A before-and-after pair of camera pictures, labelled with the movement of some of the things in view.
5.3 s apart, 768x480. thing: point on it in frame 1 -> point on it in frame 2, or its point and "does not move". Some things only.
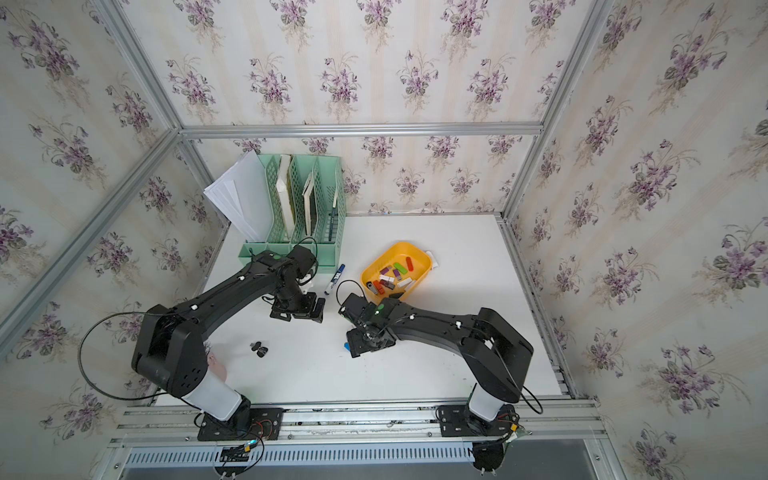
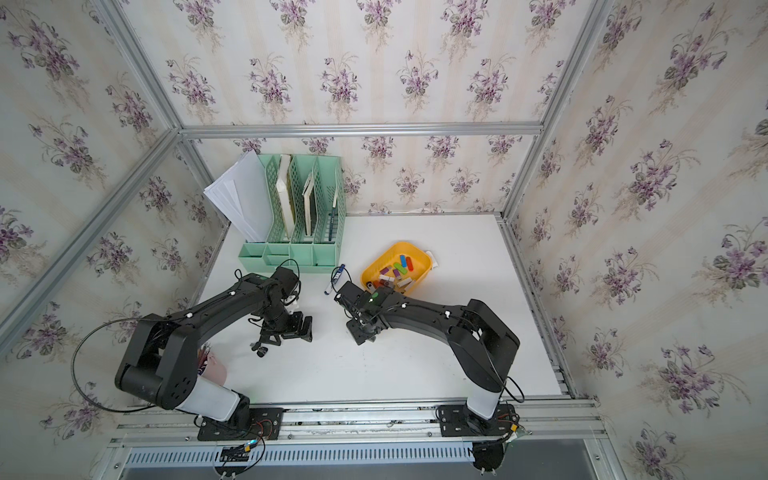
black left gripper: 309,311 -> 295,331
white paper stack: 241,194 does not move
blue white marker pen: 335,279 does not move
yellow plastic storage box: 397,270 does not move
